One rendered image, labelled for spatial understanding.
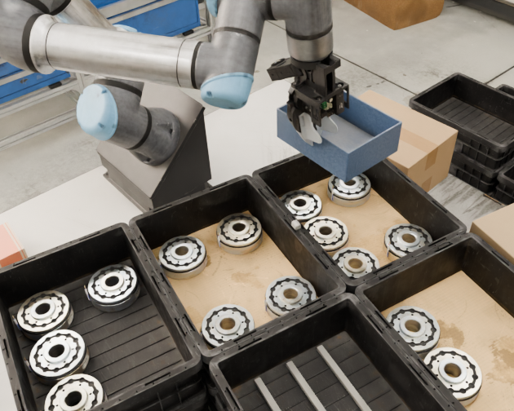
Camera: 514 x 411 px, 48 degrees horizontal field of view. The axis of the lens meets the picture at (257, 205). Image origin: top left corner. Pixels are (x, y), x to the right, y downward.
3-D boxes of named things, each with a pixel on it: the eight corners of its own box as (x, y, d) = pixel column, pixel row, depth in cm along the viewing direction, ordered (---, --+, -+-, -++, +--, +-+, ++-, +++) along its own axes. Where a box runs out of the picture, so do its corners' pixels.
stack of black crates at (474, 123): (392, 191, 244) (407, 99, 213) (437, 161, 257) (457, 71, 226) (473, 242, 220) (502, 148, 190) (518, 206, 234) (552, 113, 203)
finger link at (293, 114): (294, 136, 107) (290, 97, 100) (289, 133, 107) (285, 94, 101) (313, 125, 108) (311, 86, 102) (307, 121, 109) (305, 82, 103)
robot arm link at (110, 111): (108, 148, 146) (65, 132, 135) (121, 97, 147) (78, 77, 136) (142, 150, 139) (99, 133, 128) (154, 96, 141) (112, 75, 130)
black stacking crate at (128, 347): (2, 311, 122) (-17, 276, 114) (135, 258, 132) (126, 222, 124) (50, 479, 96) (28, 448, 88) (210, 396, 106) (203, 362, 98)
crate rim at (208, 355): (127, 227, 126) (126, 219, 124) (249, 180, 135) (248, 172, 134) (206, 368, 99) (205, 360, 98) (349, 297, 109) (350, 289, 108)
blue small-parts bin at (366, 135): (276, 136, 121) (276, 108, 116) (327, 109, 128) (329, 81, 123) (345, 183, 109) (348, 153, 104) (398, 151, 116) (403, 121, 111)
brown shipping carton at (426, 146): (447, 176, 165) (458, 130, 154) (400, 214, 154) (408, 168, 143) (365, 133, 181) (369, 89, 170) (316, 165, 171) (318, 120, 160)
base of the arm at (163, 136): (129, 143, 157) (100, 131, 149) (161, 99, 153) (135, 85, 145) (154, 177, 149) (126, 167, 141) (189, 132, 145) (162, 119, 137)
